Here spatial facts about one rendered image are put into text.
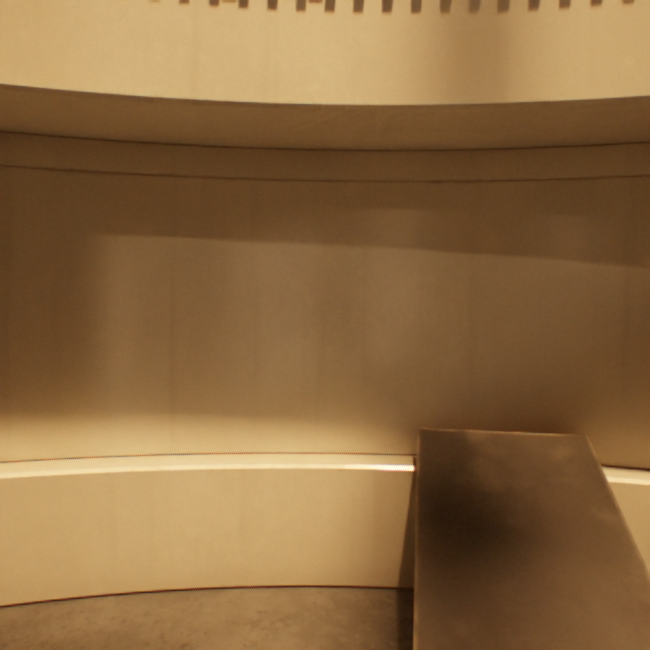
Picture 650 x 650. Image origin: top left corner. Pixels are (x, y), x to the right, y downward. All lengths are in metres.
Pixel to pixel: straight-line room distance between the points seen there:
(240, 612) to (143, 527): 0.11
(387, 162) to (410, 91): 0.10
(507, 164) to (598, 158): 0.08
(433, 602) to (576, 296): 0.29
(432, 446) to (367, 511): 0.08
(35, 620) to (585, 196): 0.60
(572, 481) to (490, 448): 0.07
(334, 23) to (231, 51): 0.08
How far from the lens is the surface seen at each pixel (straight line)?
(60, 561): 0.51
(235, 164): 0.50
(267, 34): 0.43
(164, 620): 0.48
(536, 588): 0.37
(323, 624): 0.46
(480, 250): 0.49
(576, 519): 0.42
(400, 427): 0.49
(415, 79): 0.42
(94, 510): 0.49
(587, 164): 0.52
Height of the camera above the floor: 0.25
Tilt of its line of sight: 2 degrees down
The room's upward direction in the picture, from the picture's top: 1 degrees clockwise
